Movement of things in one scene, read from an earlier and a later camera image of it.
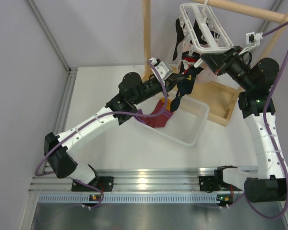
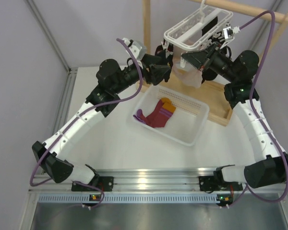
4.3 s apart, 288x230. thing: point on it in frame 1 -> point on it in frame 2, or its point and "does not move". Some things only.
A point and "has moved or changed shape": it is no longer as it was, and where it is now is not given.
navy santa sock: (189, 72) -> (168, 49)
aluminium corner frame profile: (63, 109) does not move
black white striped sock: (198, 34) -> (209, 74)
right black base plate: (208, 184) does not move
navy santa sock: (185, 87) -> (169, 60)
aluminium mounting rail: (134, 181) does not move
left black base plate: (105, 183) does not move
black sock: (180, 31) -> (211, 23)
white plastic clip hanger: (201, 28) has moved or changed shape
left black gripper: (171, 81) -> (157, 71)
